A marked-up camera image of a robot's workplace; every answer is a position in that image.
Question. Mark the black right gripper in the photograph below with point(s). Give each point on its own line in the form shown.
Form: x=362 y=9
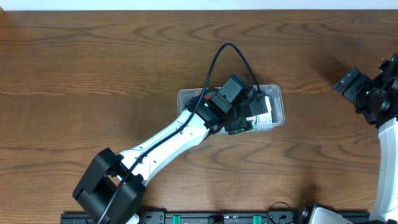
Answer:
x=352 y=86

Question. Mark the white Panadol box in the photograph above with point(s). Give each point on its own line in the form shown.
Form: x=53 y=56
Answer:
x=265 y=118

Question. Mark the clear plastic container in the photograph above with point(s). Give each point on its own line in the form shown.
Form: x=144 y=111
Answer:
x=272 y=91

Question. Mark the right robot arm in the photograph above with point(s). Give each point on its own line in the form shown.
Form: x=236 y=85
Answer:
x=376 y=100

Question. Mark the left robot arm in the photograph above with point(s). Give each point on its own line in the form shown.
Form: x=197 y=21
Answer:
x=112 y=187

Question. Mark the black mounting rail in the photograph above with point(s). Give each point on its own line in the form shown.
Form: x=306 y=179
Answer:
x=158 y=217

